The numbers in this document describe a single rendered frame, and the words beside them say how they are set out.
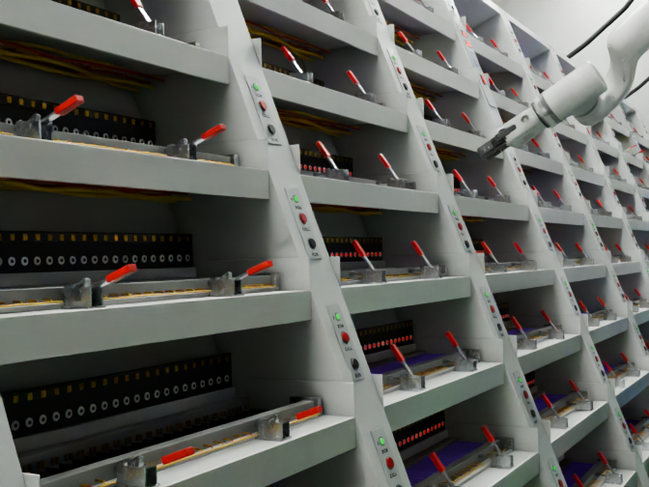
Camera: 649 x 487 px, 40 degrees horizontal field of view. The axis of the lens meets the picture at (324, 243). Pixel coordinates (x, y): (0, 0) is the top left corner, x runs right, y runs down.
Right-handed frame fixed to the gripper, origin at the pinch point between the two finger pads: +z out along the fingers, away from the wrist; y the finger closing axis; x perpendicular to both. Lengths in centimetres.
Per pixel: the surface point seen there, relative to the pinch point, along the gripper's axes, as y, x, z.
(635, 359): 112, -62, 21
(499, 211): 15.8, -11.1, 9.7
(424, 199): -35.6, -10.5, 9.2
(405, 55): -12.0, 29.1, 2.8
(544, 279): 31.6, -30.9, 13.1
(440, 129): -7.2, 9.5, 6.0
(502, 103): 65, 28, 4
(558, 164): 106, 10, 6
